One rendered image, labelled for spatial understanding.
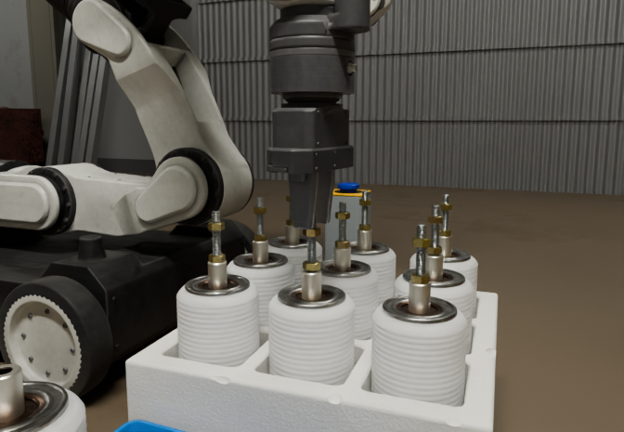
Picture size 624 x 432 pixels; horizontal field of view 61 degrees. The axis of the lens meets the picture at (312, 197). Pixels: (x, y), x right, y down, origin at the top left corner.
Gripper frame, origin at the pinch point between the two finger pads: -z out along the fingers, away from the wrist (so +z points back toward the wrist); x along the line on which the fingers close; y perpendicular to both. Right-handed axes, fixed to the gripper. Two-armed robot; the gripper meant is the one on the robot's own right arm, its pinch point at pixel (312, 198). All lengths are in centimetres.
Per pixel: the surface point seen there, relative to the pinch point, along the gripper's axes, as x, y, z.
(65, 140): -204, -335, -7
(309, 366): 4.2, 2.2, -17.0
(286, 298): 2.5, -1.7, -10.9
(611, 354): -63, 30, -36
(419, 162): -303, -91, -20
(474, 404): 0.9, 18.2, -18.1
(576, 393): -44, 25, -36
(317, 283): 0.5, 1.0, -9.3
